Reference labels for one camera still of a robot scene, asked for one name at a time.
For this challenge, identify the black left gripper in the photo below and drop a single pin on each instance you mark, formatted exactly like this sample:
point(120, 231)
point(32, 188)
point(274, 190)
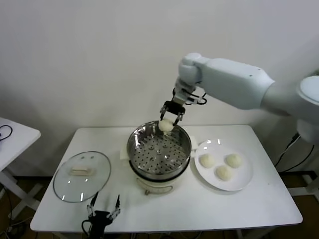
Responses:
point(99, 221)

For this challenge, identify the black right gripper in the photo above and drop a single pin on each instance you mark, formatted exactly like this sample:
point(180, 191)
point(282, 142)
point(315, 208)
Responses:
point(174, 106)

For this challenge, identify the white steamed baozi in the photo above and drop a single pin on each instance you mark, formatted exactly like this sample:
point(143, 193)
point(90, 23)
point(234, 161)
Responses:
point(223, 172)
point(166, 125)
point(234, 160)
point(207, 160)

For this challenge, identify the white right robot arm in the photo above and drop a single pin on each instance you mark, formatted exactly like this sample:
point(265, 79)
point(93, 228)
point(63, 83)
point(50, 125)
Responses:
point(236, 84)

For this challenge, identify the stainless steel steamer basket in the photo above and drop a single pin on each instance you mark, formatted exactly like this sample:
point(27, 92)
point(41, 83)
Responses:
point(139, 142)

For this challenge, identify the cream electric cooker base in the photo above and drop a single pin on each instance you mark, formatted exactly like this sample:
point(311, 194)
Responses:
point(154, 186)

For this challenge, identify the white round plate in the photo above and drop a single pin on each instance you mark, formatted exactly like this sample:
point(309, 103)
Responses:
point(211, 181)

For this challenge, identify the white side table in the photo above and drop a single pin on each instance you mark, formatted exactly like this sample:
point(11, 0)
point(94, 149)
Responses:
point(17, 142)

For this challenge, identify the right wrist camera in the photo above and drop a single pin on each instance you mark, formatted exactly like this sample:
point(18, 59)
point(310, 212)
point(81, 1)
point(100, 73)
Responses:
point(194, 99)

